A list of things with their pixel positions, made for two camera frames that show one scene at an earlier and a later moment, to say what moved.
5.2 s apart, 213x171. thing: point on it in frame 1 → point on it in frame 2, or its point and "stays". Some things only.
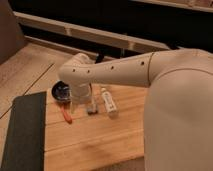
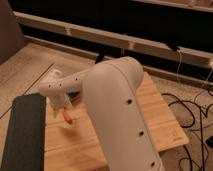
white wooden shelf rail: x=92 y=32 stays
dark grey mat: x=24 y=148 stays
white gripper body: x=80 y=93 → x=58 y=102
